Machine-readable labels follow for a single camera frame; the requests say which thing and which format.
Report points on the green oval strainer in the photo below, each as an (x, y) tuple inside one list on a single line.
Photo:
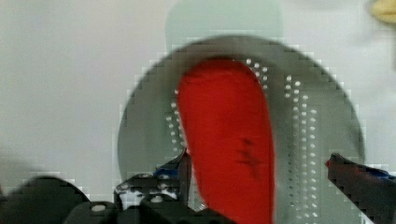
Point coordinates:
[(311, 117)]

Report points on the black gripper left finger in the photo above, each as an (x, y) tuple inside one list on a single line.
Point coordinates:
[(160, 197)]

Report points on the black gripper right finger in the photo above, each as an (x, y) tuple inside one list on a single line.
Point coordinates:
[(372, 190)]

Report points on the red plush ketchup bottle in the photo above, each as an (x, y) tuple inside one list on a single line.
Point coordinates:
[(228, 131)]

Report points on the plush peeled banana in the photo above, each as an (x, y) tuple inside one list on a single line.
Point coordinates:
[(384, 10)]

